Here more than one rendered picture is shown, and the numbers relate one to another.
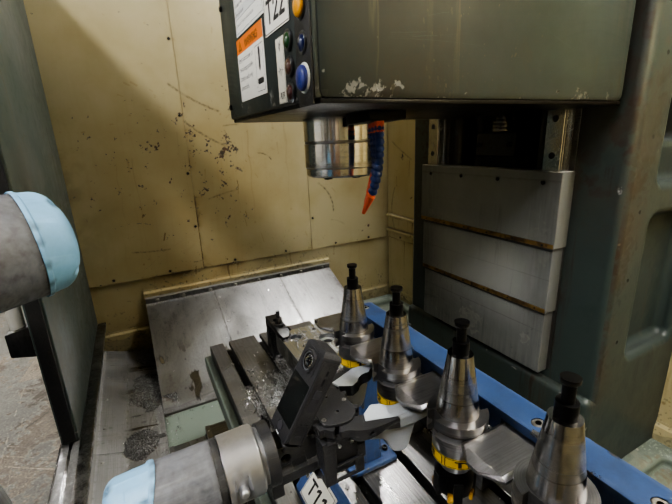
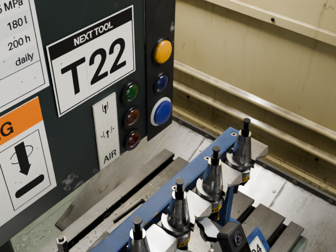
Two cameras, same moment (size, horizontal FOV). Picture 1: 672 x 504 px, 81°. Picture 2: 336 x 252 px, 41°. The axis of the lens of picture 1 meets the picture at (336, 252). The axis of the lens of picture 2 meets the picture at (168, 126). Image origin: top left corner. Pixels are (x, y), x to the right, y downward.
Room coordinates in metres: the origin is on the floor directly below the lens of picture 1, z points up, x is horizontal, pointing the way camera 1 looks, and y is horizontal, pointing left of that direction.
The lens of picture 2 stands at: (0.69, 0.41, 1.90)
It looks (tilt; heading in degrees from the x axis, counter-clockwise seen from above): 40 degrees down; 246
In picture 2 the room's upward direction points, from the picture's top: 1 degrees clockwise
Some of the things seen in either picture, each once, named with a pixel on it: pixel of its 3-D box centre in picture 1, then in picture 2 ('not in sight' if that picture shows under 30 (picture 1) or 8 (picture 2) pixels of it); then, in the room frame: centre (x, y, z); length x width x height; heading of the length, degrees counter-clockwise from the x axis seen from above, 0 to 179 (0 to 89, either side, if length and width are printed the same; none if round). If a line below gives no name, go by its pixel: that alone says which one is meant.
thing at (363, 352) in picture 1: (373, 350); (159, 241); (0.50, -0.05, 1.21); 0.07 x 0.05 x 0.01; 117
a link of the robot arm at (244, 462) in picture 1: (244, 464); not in sight; (0.35, 0.11, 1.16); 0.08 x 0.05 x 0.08; 27
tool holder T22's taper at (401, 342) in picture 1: (396, 337); (178, 206); (0.45, -0.07, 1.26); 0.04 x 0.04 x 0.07
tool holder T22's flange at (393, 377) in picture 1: (396, 369); (178, 222); (0.45, -0.07, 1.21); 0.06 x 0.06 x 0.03
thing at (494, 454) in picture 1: (499, 453); (226, 174); (0.30, -0.15, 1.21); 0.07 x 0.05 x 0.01; 117
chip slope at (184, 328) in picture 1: (271, 330); not in sight; (1.48, 0.28, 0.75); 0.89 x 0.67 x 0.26; 117
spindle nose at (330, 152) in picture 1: (341, 147); not in sight; (0.89, -0.02, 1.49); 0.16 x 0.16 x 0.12
